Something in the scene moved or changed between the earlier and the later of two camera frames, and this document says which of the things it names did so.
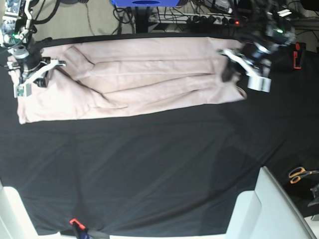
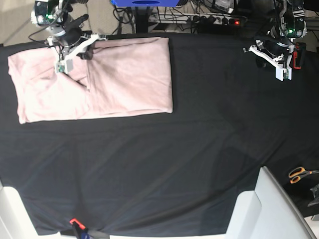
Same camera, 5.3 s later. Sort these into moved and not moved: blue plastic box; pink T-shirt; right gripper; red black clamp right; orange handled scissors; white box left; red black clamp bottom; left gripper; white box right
Moved: pink T-shirt; right gripper; left gripper
Not moved: red black clamp bottom; orange handled scissors; white box right; red black clamp right; blue plastic box; white box left
